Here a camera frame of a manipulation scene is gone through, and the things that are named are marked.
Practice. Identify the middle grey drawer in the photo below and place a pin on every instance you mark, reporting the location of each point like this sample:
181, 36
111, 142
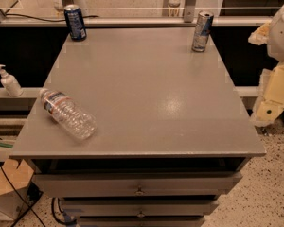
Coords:
139, 208

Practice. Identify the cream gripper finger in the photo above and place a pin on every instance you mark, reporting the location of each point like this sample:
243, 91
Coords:
269, 104
261, 35

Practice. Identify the blue pepsi can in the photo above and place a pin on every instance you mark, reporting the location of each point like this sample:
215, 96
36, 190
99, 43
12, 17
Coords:
75, 23

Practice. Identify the cardboard box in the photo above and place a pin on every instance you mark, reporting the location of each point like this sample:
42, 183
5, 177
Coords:
14, 183

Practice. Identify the silver blue redbull can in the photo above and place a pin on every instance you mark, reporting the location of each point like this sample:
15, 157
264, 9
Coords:
202, 31

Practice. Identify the grey drawer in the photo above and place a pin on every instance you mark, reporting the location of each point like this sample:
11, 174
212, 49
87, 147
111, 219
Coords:
136, 185
139, 208
141, 222

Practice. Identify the top grey drawer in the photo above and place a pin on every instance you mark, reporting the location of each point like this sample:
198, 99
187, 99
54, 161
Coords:
136, 185

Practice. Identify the white pump dispenser bottle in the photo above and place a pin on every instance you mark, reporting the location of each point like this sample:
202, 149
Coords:
9, 82

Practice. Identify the grey drawer cabinet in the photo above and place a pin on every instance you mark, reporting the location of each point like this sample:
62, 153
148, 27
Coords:
159, 107

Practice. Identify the bottom grey drawer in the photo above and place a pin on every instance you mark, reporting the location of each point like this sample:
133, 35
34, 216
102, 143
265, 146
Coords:
141, 222

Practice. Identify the clear plastic water bottle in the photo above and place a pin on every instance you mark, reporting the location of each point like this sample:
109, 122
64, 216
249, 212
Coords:
71, 117

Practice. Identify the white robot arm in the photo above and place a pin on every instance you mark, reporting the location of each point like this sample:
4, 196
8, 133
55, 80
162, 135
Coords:
275, 45

